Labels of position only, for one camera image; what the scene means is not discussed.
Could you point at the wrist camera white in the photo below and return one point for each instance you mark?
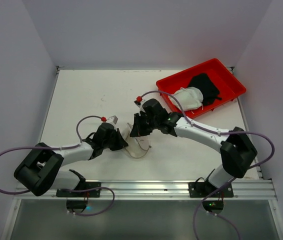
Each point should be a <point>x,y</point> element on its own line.
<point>112,120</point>
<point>139,101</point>

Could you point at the pale green bra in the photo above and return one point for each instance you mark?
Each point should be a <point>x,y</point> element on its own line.
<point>190,99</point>

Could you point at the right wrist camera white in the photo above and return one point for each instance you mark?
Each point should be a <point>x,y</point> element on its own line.
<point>139,101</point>

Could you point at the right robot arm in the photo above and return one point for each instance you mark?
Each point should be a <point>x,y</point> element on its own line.
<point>236,149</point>

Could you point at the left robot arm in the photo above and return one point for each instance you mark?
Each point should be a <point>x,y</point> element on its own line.
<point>41,171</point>

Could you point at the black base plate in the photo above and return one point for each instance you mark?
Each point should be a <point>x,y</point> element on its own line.
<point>201,188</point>
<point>82,185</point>

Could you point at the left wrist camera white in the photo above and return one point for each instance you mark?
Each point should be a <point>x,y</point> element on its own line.
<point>112,120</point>

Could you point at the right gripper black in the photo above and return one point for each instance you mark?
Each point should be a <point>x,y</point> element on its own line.
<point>141,123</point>

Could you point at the red plastic tray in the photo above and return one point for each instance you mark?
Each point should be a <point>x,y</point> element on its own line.
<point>230,88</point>

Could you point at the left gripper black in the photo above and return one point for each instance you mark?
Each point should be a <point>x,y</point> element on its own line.
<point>116,139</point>

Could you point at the white mesh laundry bag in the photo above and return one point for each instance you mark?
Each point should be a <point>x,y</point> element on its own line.
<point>137,147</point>

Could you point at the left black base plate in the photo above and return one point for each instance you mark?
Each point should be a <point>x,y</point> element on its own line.
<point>82,185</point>

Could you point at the black bra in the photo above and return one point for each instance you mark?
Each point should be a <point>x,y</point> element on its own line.
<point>208,89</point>

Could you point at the aluminium mounting rail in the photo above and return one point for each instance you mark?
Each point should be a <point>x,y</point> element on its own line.
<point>241,189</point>

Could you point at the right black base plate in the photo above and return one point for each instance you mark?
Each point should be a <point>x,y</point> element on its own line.
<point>201,188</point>

